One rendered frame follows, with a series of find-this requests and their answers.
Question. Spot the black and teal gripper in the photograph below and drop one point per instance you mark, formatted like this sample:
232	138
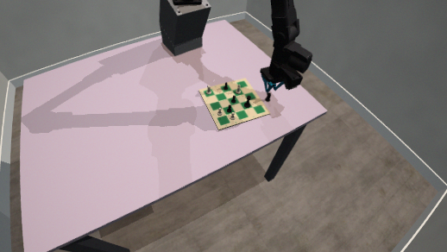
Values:
268	78

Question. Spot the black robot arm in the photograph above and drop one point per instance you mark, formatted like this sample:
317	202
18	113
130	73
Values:
286	50

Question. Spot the green and cream chessboard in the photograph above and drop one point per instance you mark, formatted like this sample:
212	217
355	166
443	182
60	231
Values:
221	98

